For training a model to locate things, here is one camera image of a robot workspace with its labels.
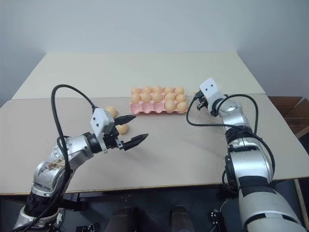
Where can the brown cardboard box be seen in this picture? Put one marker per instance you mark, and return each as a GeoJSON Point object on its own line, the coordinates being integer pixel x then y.
{"type": "Point", "coordinates": [292, 111]}

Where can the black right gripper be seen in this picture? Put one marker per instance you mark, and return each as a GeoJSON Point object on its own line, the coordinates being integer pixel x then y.
{"type": "Point", "coordinates": [202, 101]}

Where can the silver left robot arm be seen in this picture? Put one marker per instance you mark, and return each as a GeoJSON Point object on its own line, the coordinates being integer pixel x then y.
{"type": "Point", "coordinates": [74, 147]}

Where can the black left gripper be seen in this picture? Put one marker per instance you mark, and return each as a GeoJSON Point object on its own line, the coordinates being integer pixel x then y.
{"type": "Point", "coordinates": [112, 142]}

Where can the orange egg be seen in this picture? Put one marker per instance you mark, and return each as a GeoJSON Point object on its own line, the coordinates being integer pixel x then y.
{"type": "Point", "coordinates": [135, 98]}
{"type": "Point", "coordinates": [181, 106]}
{"type": "Point", "coordinates": [112, 110]}
{"type": "Point", "coordinates": [168, 90]}
{"type": "Point", "coordinates": [145, 97]}
{"type": "Point", "coordinates": [157, 89]}
{"type": "Point", "coordinates": [169, 97]}
{"type": "Point", "coordinates": [157, 97]}
{"type": "Point", "coordinates": [123, 130]}
{"type": "Point", "coordinates": [136, 91]}
{"type": "Point", "coordinates": [180, 97]}
{"type": "Point", "coordinates": [170, 105]}
{"type": "Point", "coordinates": [146, 90]}
{"type": "Point", "coordinates": [179, 91]}

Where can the black box with white dots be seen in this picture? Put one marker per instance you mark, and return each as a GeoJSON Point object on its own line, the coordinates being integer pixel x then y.
{"type": "Point", "coordinates": [215, 221]}

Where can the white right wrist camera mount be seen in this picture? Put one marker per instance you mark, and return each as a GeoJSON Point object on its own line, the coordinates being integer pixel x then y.
{"type": "Point", "coordinates": [210, 88]}

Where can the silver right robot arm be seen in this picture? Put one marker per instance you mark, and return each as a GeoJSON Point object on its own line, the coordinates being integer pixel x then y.
{"type": "Point", "coordinates": [251, 166]}

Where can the black table frame bracket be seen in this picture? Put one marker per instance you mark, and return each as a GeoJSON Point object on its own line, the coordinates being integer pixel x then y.
{"type": "Point", "coordinates": [74, 201]}

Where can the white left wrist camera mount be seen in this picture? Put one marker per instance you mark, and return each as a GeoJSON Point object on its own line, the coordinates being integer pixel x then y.
{"type": "Point", "coordinates": [100, 118]}

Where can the dark rounded shape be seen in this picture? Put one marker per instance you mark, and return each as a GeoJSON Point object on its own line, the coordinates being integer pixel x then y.
{"type": "Point", "coordinates": [125, 220]}
{"type": "Point", "coordinates": [179, 220]}

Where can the pink egg carton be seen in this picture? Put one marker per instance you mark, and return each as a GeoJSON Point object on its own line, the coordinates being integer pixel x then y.
{"type": "Point", "coordinates": [144, 108]}

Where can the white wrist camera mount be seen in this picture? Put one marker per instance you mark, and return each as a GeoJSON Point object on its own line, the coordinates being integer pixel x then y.
{"type": "Point", "coordinates": [100, 118]}
{"type": "Point", "coordinates": [210, 88]}

